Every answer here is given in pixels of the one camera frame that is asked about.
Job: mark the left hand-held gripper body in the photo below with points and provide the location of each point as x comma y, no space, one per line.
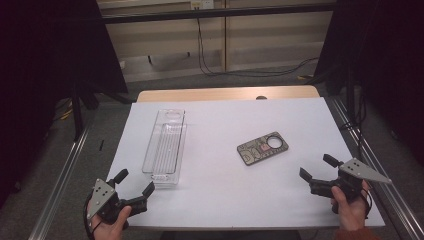
104,199

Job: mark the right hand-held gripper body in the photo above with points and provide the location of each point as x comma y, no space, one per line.
350,178

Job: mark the clear plastic tray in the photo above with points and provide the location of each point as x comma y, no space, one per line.
165,146

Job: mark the patterned phone case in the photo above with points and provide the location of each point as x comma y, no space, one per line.
263,148

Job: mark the person's left hand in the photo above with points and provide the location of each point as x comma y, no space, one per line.
111,226

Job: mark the person's right hand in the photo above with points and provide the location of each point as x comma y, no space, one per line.
350,210

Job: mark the small black floor piece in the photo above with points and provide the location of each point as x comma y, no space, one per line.
101,145

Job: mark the white table sheet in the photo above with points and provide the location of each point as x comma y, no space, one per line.
233,186

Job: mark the black metal stand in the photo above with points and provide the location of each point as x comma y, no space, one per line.
77,113

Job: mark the dark round table grommet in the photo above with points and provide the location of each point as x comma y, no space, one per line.
261,97

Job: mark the wooden table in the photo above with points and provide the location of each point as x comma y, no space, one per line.
200,94

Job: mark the black curtain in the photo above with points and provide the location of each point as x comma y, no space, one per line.
40,66
386,50

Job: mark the black horizontal bar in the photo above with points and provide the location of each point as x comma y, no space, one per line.
216,12

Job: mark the metal floor rail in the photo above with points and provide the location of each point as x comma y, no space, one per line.
396,203
56,186

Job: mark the wall power outlet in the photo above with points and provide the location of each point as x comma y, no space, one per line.
201,4

